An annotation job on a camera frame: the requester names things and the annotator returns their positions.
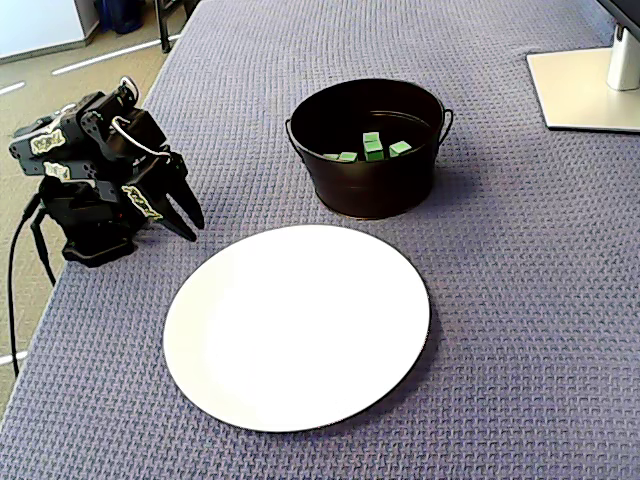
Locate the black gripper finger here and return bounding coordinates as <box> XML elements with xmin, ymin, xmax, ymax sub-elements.
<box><xmin>167</xmin><ymin>153</ymin><xmax>205</xmax><ymax>231</ymax></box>
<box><xmin>149</xmin><ymin>195</ymin><xmax>198</xmax><ymax>242</ymax></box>

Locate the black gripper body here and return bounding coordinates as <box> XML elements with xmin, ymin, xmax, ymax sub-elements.
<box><xmin>102</xmin><ymin>107</ymin><xmax>184</xmax><ymax>216</ymax></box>

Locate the black metal bucket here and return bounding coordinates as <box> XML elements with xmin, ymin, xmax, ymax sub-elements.
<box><xmin>284</xmin><ymin>78</ymin><xmax>455</xmax><ymax>220</ymax></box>

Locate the white round plate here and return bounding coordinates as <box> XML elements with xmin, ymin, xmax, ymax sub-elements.
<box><xmin>162</xmin><ymin>223</ymin><xmax>432</xmax><ymax>434</ymax></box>

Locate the black furniture leg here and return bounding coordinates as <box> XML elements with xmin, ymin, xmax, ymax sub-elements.
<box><xmin>153</xmin><ymin>0</ymin><xmax>202</xmax><ymax>55</ymax></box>

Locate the dark blue bin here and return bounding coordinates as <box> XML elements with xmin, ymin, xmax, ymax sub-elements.
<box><xmin>93</xmin><ymin>0</ymin><xmax>147</xmax><ymax>35</ymax></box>

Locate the blue woven table mat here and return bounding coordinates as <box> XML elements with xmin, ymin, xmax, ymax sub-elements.
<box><xmin>0</xmin><ymin>0</ymin><xmax>640</xmax><ymax>480</ymax></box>

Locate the white monitor stand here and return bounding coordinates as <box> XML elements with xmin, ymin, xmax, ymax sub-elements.
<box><xmin>525</xmin><ymin>22</ymin><xmax>640</xmax><ymax>133</ymax></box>

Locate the dark monitor screen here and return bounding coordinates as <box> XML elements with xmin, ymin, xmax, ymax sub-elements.
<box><xmin>597</xmin><ymin>0</ymin><xmax>640</xmax><ymax>29</ymax></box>

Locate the thin black cable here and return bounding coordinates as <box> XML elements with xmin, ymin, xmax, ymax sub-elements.
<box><xmin>29</xmin><ymin>219</ymin><xmax>57</xmax><ymax>287</ymax></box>

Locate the thick black cable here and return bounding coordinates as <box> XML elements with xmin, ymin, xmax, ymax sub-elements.
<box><xmin>6</xmin><ymin>192</ymin><xmax>42</xmax><ymax>377</ymax></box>

